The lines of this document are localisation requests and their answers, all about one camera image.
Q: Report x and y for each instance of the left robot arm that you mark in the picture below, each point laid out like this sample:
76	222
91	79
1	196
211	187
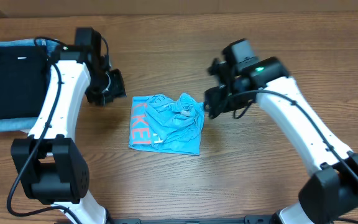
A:
50	167

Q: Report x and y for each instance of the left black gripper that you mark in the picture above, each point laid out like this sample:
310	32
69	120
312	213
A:
119	89

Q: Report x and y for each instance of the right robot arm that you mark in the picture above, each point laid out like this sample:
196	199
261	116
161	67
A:
332	165

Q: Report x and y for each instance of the folded blue jeans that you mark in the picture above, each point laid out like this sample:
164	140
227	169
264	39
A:
17	124

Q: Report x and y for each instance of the light blue printed t-shirt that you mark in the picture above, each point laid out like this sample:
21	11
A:
161	124

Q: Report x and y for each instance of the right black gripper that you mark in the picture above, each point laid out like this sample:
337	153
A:
214	98

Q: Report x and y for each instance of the black folded garment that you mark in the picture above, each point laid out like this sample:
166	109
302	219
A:
23	87

